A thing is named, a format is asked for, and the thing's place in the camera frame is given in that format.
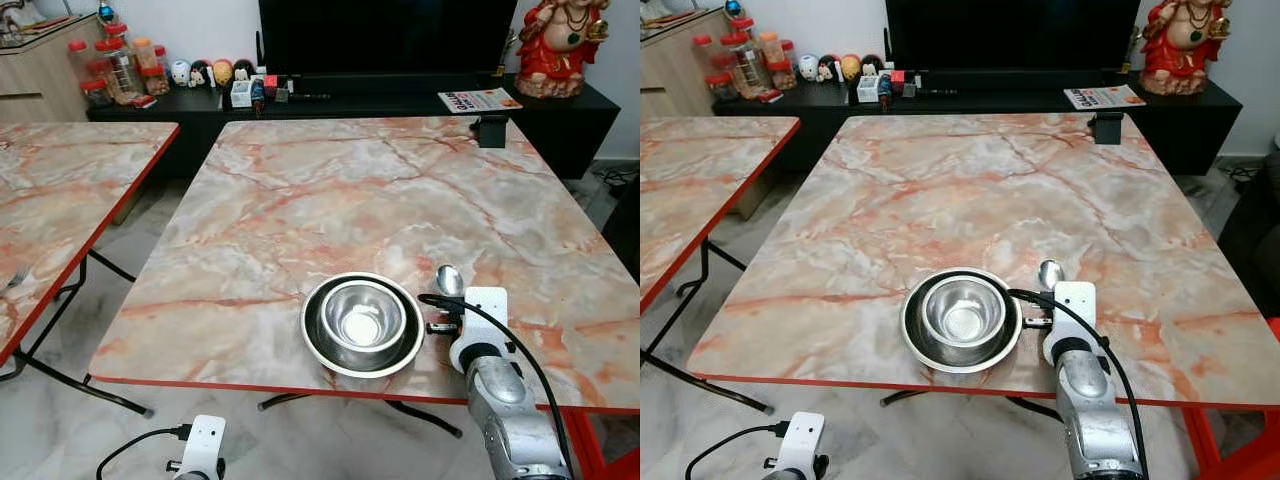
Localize steel bowl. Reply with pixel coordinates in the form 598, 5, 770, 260
917, 276, 1008, 353
317, 280, 410, 363

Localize marble-print folding table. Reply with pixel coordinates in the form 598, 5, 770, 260
0, 121, 182, 417
88, 115, 641, 439
640, 115, 802, 414
686, 111, 1280, 441

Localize dark upholstered seat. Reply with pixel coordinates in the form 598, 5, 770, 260
1217, 148, 1280, 323
603, 178, 641, 284

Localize red chair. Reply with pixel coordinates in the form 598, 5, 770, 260
1183, 316, 1280, 480
566, 404, 641, 480

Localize black television console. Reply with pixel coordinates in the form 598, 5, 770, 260
711, 71, 1244, 177
87, 74, 622, 182

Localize printed magazine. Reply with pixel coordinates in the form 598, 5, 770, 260
1062, 84, 1148, 111
437, 87, 524, 114

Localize red laughing Buddha statue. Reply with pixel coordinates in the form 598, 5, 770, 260
514, 0, 612, 100
1139, 0, 1234, 97

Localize black flat television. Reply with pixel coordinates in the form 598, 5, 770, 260
884, 0, 1142, 74
257, 0, 520, 80

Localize light wooden cabinet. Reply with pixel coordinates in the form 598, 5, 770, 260
640, 9, 732, 120
0, 14, 107, 124

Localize large red-lidded plastic jar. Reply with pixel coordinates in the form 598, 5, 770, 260
724, 32, 772, 99
99, 37, 142, 102

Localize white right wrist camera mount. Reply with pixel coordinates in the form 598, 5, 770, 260
1042, 281, 1099, 367
449, 286, 512, 374

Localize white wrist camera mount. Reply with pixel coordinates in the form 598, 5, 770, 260
449, 286, 512, 374
774, 411, 828, 480
1042, 281, 1099, 367
177, 414, 228, 480

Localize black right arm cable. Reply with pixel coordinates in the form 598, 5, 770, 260
417, 292, 575, 477
1006, 287, 1153, 473

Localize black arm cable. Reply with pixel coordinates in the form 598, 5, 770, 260
684, 421, 792, 480
96, 424, 193, 480
1006, 287, 1153, 473
417, 292, 575, 477

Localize black floor cables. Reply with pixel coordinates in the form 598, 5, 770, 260
1222, 160, 1269, 187
594, 163, 639, 191

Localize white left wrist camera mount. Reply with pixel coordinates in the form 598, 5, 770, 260
177, 414, 228, 480
774, 411, 828, 480

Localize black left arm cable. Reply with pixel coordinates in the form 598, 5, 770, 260
684, 421, 792, 480
96, 424, 193, 480

